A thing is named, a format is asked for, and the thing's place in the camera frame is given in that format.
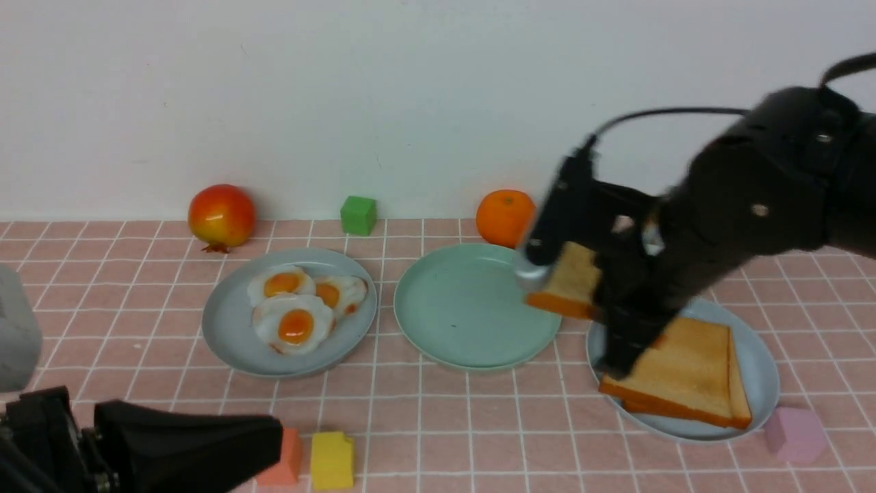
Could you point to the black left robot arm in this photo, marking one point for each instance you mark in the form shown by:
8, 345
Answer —
21, 340

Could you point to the fried egg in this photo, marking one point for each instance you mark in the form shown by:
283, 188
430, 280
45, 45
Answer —
293, 325
343, 294
277, 281

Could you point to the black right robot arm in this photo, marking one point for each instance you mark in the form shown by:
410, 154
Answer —
794, 173

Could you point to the green centre plate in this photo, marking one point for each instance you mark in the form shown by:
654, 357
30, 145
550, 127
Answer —
461, 306

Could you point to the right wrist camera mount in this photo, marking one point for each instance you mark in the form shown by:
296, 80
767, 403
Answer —
568, 213

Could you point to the green cube block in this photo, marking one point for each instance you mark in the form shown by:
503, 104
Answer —
358, 216

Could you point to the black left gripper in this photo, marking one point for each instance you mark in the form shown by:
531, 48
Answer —
146, 450

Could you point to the toast slice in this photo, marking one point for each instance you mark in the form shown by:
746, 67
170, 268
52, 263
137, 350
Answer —
655, 410
570, 286
692, 365

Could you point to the orange tangerine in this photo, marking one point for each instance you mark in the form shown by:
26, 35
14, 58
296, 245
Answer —
503, 217

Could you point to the grey-blue egg plate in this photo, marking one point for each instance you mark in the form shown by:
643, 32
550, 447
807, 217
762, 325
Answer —
227, 320

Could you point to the light blue bread plate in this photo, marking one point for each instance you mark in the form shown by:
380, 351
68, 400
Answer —
759, 374

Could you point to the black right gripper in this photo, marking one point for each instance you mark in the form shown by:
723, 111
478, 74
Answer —
686, 241

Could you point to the orange cube block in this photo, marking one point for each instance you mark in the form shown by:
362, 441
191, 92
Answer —
285, 472

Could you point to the red pomegranate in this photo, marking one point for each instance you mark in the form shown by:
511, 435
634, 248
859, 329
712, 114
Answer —
222, 217

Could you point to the pink block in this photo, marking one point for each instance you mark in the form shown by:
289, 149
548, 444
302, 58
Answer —
795, 435

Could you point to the yellow block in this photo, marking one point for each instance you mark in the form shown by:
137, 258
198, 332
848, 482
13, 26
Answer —
332, 465

